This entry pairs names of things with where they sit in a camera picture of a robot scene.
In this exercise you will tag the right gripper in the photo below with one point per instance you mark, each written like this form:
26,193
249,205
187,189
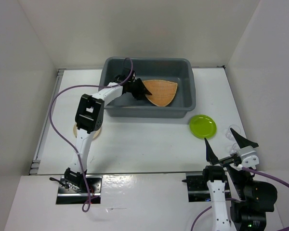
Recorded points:
210,155

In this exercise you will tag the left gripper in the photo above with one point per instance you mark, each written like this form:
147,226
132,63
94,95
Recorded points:
142,89

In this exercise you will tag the orange woven triangular basket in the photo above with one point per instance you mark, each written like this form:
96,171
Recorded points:
162,91

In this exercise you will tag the cream ceramic plate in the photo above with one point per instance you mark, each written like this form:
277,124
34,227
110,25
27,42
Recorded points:
95,135

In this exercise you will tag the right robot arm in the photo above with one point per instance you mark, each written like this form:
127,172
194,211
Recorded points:
238,202

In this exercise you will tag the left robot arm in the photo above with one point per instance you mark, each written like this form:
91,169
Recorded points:
89,118

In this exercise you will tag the grey plastic bin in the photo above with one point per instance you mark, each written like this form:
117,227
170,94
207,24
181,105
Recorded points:
177,70

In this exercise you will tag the clear plastic cup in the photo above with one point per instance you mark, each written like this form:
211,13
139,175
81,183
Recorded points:
228,134

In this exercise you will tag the green plastic plate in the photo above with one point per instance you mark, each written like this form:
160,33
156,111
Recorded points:
202,126

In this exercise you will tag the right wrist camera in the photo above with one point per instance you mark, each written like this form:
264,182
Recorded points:
248,156

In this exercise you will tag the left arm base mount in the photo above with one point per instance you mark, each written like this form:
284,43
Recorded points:
69,194

